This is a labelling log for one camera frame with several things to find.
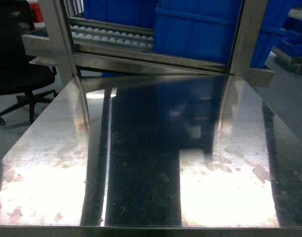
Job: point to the large blue plastic crate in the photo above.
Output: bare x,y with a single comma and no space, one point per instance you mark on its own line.
205,29

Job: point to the blue plastic crate behind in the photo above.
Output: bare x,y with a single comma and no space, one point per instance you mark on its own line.
138,13

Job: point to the stainless steel roller rack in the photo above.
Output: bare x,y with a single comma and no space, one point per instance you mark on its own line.
54,46

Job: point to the black office chair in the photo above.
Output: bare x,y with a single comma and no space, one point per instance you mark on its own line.
17,75

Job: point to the small blue bin right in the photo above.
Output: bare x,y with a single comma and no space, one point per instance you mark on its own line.
292,46

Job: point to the red and white object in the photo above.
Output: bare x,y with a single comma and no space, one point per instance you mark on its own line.
36,12

